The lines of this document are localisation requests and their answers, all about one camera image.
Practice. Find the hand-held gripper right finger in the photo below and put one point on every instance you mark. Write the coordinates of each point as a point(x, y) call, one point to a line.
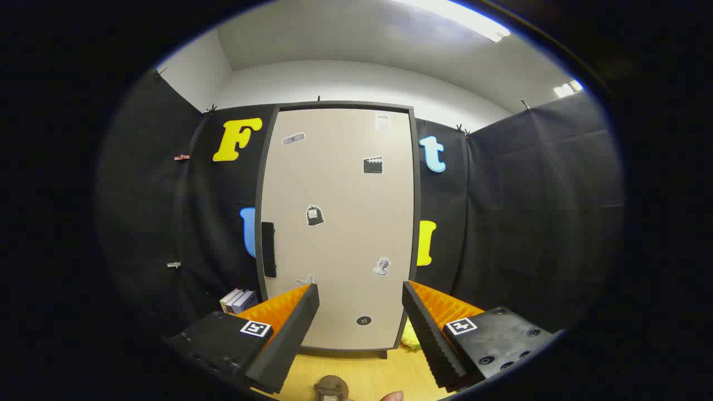
point(431, 340)

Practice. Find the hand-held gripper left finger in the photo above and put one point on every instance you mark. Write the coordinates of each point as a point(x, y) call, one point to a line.
point(289, 340)

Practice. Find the brown fuzzy shoe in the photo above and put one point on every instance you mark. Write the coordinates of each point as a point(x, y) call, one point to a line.
point(331, 388)

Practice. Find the grey shoe cabinet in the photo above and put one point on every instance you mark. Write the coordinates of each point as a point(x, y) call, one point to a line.
point(345, 104)

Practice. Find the yellow crumpled packet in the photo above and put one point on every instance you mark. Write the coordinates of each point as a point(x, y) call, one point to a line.
point(411, 338)

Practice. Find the blue cover book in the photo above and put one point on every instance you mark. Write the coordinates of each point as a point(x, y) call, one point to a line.
point(247, 302)

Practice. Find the black backdrop cloth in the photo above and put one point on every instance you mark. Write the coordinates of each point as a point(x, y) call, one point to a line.
point(145, 211)

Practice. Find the small ceiling light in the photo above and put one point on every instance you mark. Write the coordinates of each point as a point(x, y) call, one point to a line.
point(565, 89)

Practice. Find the long ceiling light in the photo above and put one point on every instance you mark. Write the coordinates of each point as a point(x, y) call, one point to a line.
point(473, 22)

